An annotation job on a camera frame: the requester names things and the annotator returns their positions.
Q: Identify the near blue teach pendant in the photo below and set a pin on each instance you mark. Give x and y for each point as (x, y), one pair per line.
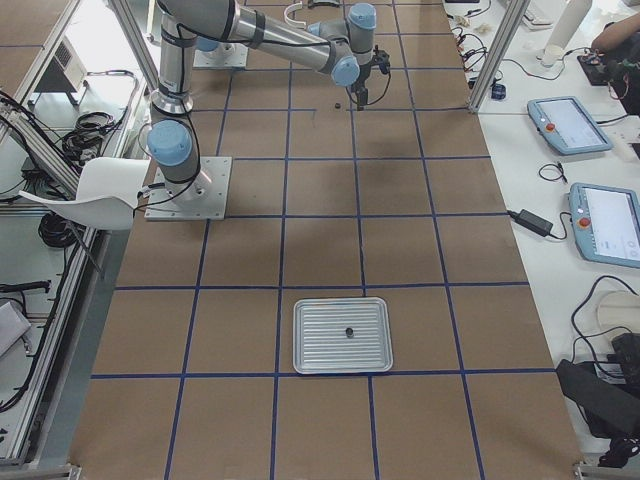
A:
(605, 222)

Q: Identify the aluminium frame post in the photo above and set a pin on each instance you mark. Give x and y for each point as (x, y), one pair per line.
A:
(502, 39)

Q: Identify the green curved brake shoe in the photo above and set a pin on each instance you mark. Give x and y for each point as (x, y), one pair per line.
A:
(323, 3)

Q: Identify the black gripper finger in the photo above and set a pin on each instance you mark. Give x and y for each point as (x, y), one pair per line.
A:
(361, 98)

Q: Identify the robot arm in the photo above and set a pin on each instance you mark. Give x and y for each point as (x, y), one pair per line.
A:
(343, 49)

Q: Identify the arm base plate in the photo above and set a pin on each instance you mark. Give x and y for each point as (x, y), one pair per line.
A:
(206, 198)
(213, 55)

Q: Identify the black power adapter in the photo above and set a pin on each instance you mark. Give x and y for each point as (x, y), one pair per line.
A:
(531, 222)

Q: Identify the blue checkered pouch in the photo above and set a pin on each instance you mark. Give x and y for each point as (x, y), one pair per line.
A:
(498, 91)

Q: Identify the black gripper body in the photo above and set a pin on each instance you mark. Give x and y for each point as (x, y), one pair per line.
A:
(364, 80)

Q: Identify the white paper cup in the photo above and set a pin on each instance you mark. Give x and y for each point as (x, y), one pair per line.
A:
(551, 55)

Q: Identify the far blue teach pendant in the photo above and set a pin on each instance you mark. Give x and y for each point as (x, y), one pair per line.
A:
(566, 126)

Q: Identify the person hand at desk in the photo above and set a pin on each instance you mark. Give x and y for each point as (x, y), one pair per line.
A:
(615, 34)

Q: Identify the white curved plastic clip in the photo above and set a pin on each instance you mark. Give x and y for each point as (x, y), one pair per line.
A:
(289, 15)

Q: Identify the silver ribbed metal tray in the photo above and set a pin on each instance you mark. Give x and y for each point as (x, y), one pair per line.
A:
(320, 345)

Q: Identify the white plastic chair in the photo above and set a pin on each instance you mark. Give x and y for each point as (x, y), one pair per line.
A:
(106, 194)

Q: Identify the blue teach pendant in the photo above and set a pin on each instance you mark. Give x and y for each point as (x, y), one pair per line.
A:
(566, 126)
(605, 222)

